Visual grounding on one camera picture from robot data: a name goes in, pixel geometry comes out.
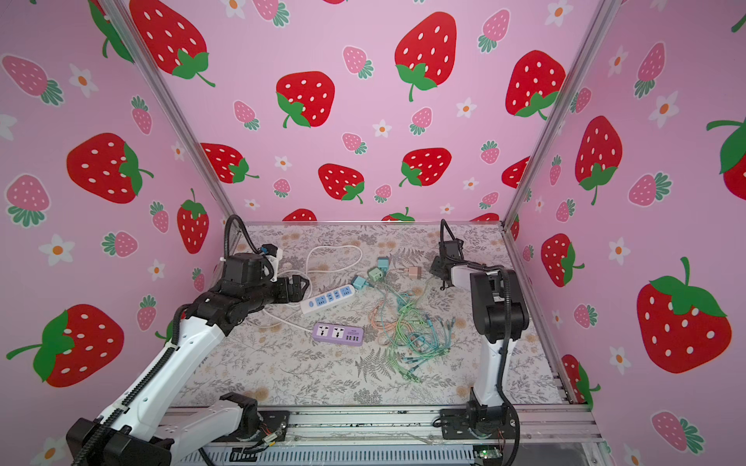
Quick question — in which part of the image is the purple power strip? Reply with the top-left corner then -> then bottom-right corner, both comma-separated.
311,322 -> 364,347

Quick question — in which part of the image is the pink charger plug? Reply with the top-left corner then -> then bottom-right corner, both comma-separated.
406,266 -> 422,280

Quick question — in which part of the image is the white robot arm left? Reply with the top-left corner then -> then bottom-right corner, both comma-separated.
66,254 -> 310,465

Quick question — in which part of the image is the white blue power strip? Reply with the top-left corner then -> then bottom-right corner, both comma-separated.
300,285 -> 357,315

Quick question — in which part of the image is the aluminium corner post right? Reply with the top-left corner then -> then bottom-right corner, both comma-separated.
502,0 -> 621,231

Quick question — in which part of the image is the aluminium corner post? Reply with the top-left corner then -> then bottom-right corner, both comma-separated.
502,0 -> 621,231
101,1 -> 235,216

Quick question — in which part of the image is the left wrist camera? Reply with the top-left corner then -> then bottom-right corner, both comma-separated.
260,244 -> 284,263

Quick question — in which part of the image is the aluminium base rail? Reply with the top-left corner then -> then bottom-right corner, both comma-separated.
156,404 -> 601,466

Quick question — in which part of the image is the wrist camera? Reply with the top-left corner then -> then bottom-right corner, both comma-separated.
260,244 -> 284,263
441,239 -> 464,262

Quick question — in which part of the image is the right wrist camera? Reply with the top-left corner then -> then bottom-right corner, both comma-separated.
441,239 -> 464,262

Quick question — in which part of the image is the tangled coloured cable pile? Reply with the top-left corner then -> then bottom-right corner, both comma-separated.
366,273 -> 457,383

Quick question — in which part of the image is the teal charger plug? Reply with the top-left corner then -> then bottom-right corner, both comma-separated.
352,276 -> 368,290
377,257 -> 390,272

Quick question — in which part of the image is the light green charger plug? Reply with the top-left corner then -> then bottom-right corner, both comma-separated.
368,267 -> 385,282

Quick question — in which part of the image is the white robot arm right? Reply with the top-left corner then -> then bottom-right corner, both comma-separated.
431,257 -> 530,438

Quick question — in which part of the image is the aluminium corner post left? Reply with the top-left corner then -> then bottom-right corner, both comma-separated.
101,1 -> 235,216

